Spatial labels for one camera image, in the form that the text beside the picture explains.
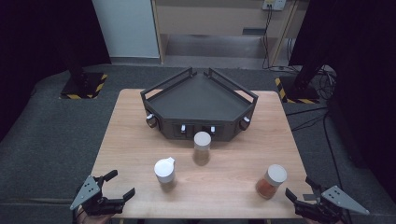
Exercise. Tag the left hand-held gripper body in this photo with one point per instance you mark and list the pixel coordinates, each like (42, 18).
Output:
(93, 199)

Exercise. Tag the brown spice jar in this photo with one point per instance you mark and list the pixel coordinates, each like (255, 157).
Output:
(165, 171)

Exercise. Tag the orange spice jar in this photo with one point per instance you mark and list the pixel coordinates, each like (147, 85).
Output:
(271, 183)

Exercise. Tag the wooden cabinet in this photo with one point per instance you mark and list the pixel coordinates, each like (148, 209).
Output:
(218, 18)

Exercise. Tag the black corner rack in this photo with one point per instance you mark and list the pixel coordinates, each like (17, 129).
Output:
(199, 102)

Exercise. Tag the black stand, striped base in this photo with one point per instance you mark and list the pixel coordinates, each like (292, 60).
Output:
(300, 91)
(82, 85)

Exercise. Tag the tan spice jar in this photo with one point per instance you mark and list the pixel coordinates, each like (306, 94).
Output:
(202, 141)

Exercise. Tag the white wall socket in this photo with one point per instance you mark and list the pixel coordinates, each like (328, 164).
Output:
(274, 4)

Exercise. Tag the person's right hand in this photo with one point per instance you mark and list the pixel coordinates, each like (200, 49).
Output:
(311, 221)

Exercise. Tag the person's left hand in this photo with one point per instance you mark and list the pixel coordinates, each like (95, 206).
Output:
(93, 219)

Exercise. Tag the black curtain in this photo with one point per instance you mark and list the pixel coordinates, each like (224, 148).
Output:
(364, 62)
(37, 40)

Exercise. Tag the white panel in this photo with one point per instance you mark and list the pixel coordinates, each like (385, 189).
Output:
(126, 28)

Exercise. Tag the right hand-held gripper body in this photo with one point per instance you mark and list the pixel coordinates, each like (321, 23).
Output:
(336, 199)

